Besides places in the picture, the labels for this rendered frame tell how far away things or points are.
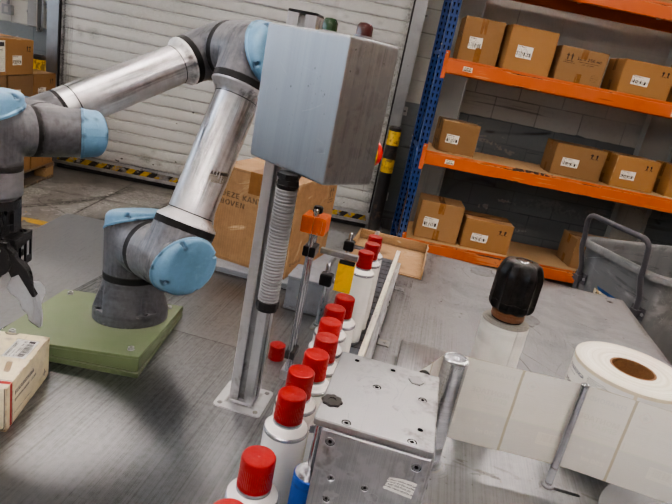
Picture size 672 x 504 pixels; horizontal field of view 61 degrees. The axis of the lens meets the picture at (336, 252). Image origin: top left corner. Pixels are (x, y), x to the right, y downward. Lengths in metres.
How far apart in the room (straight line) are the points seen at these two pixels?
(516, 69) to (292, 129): 4.02
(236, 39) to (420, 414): 0.78
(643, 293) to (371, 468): 2.62
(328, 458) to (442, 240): 4.38
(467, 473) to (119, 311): 0.72
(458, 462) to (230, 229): 0.93
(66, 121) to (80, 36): 4.87
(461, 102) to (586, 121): 1.16
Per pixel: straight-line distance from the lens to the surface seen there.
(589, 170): 5.04
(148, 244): 1.10
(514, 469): 1.03
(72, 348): 1.16
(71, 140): 0.96
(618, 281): 3.19
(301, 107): 0.79
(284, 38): 0.84
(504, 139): 5.58
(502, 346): 1.06
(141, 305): 1.23
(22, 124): 0.93
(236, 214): 1.61
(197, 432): 1.01
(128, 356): 1.12
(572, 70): 4.90
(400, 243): 2.15
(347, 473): 0.56
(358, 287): 1.19
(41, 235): 1.80
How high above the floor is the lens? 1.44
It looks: 18 degrees down
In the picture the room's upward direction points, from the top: 11 degrees clockwise
